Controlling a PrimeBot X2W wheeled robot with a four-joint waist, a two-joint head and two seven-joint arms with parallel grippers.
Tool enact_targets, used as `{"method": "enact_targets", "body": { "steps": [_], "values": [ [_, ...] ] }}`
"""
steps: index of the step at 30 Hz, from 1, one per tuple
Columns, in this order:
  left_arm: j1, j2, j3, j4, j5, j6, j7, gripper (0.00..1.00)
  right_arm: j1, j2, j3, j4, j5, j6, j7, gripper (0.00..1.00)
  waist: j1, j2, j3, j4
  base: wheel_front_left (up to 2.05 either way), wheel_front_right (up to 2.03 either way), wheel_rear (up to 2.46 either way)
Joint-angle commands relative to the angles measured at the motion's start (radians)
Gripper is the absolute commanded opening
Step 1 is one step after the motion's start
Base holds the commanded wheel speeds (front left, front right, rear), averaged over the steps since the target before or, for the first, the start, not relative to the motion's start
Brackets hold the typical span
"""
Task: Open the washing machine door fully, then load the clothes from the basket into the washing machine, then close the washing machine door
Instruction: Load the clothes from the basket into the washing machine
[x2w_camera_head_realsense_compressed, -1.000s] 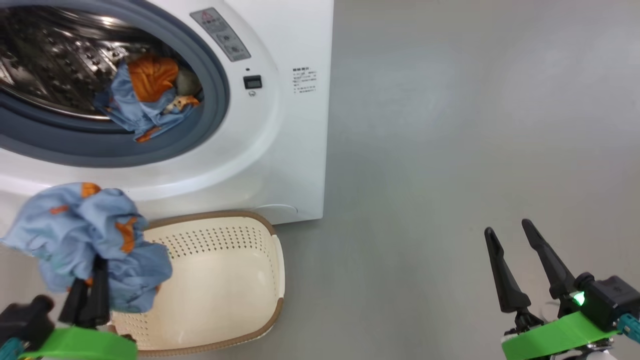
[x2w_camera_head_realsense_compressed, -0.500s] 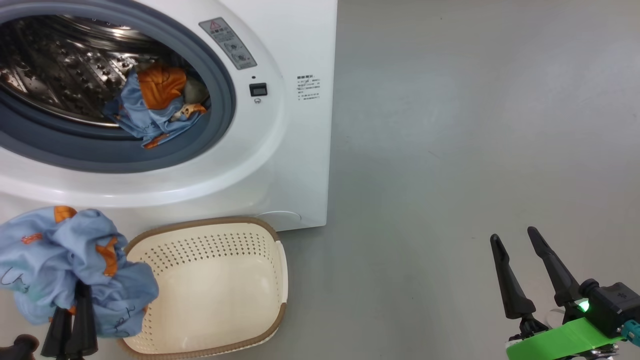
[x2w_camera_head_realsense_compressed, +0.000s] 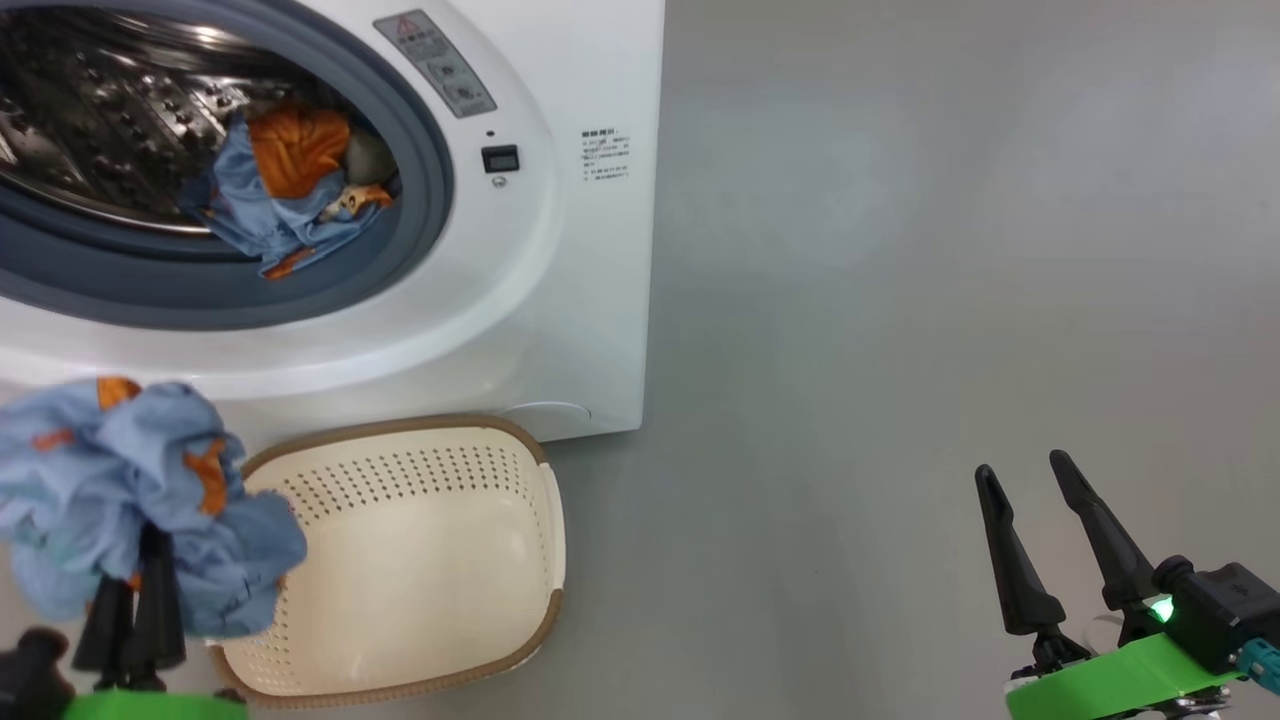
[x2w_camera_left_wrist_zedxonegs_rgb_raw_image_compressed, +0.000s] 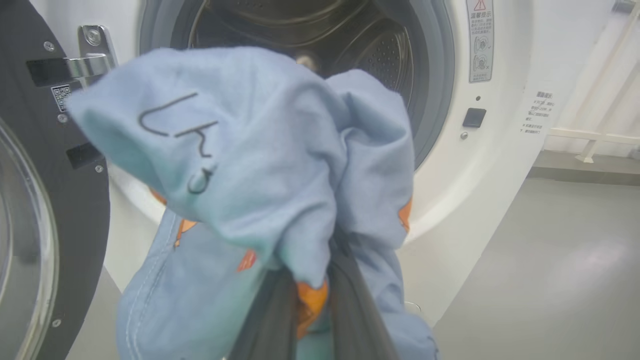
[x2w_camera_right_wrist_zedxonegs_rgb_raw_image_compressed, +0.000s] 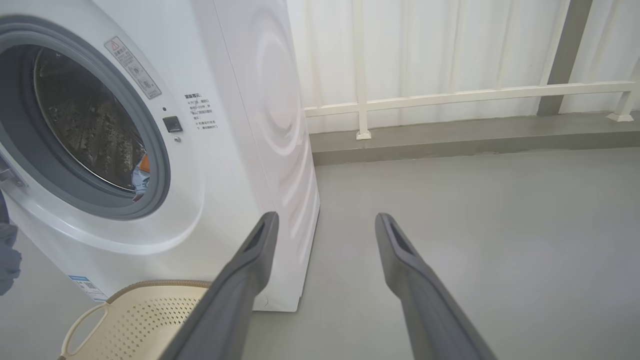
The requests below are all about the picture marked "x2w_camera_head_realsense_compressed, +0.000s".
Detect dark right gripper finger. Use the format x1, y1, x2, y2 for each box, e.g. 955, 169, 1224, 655
1048, 450, 1161, 611
975, 464, 1091, 673

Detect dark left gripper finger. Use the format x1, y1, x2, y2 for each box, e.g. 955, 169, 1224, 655
72, 575, 136, 691
128, 525, 188, 691

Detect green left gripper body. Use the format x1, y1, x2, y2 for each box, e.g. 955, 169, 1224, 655
62, 688, 251, 720

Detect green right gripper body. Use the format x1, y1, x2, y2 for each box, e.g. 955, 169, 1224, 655
1005, 632, 1241, 720

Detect blue cartoon print pyjama trousers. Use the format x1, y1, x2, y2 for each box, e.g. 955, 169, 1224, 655
0, 377, 309, 641

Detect blue cartoon print pyjama top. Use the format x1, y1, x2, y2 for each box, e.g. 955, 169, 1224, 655
180, 100, 398, 279

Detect cream perforated laundry basket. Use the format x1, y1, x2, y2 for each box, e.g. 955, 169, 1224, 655
207, 415, 568, 711

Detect grey rubber door gasket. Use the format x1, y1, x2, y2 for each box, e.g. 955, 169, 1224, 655
0, 0, 456, 333

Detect steel washing machine drum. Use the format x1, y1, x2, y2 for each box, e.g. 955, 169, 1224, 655
0, 5, 401, 241

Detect white front-load washing machine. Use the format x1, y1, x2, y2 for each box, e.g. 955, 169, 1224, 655
0, 0, 667, 451

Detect round white filter cover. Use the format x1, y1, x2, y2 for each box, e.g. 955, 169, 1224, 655
500, 402, 593, 433

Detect grey warning label sticker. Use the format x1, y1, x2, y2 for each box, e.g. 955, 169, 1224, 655
373, 10, 498, 119

